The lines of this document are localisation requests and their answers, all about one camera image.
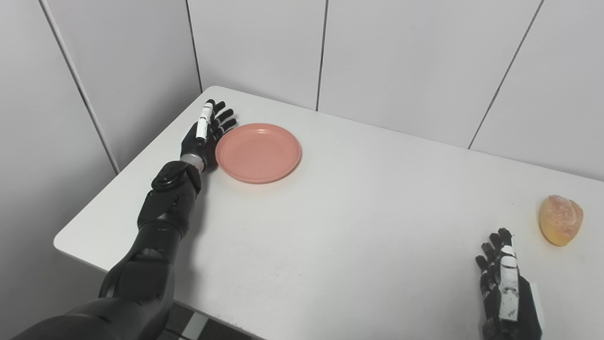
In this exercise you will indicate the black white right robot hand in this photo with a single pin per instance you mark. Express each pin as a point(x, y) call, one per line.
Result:
point(528, 311)

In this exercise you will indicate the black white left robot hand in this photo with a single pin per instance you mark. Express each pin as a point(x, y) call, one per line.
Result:
point(193, 144)

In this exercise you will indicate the pink round plate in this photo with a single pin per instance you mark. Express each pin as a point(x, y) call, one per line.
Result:
point(258, 153)

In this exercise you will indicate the golden sugared bread roll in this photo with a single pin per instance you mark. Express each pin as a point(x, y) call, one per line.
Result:
point(560, 220)

